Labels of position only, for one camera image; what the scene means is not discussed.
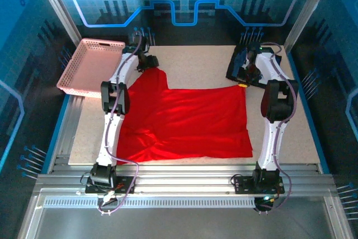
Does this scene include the grey slotted cable duct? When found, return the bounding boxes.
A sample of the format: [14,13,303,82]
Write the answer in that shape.
[44,196,257,209]

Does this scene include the pink perforated plastic basket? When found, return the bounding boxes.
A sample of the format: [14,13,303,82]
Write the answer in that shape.
[56,38,126,100]

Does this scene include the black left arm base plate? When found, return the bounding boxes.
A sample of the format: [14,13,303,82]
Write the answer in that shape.
[85,176,135,195]

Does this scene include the aluminium frame post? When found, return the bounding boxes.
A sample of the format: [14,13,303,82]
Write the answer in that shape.
[282,0,338,50]
[32,0,82,47]

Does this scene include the navy printed folded t-shirt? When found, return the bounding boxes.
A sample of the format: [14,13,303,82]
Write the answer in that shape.
[225,47,282,86]

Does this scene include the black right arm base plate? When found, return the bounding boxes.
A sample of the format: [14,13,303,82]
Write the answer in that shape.
[233,176,285,195]

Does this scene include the grey metal tray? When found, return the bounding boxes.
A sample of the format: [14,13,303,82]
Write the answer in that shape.
[33,208,339,239]

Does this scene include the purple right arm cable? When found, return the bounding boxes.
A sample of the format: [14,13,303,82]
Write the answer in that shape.
[256,41,299,214]

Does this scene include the aluminium side rail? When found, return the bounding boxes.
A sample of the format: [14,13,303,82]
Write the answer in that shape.
[47,95,84,167]

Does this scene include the red t-shirt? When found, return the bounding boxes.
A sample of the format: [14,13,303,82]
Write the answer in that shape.
[116,67,254,166]

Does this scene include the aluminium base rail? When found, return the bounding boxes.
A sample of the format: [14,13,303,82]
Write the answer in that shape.
[36,163,338,195]

